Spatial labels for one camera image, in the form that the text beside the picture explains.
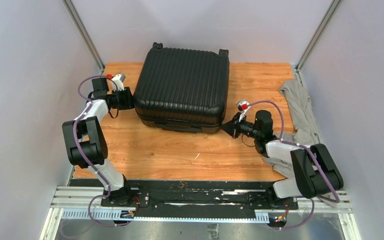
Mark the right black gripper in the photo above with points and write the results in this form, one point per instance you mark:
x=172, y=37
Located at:
x=232, y=127

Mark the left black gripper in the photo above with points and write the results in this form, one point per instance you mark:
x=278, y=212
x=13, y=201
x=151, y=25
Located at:
x=129, y=100

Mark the black suitcase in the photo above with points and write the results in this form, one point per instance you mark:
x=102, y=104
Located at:
x=183, y=90

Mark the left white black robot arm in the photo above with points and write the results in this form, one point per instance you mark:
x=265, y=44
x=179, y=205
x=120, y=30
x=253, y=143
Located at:
x=84, y=139

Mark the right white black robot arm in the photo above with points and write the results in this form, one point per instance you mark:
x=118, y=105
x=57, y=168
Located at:
x=314, y=171

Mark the grey shirt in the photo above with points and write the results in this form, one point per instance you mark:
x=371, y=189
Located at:
x=303, y=120

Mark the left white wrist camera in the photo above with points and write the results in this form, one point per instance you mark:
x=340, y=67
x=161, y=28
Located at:
x=117, y=81

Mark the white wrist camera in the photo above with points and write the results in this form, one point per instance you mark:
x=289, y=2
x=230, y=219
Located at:
x=117, y=81
x=243, y=107

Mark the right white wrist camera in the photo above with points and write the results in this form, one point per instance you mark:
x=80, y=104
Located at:
x=243, y=107

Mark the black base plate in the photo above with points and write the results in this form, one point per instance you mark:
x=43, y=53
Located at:
x=207, y=200

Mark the left aluminium corner post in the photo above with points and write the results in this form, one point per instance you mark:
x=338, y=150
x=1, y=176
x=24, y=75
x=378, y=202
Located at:
x=77, y=20

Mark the aluminium corner post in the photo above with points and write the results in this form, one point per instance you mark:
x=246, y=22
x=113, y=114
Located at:
x=330, y=12
x=77, y=20

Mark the aluminium rail frame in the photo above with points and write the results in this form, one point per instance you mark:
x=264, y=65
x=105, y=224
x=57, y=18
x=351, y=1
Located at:
x=77, y=212

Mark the right aluminium corner post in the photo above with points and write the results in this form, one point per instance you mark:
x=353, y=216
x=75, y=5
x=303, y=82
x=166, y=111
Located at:
x=330, y=12

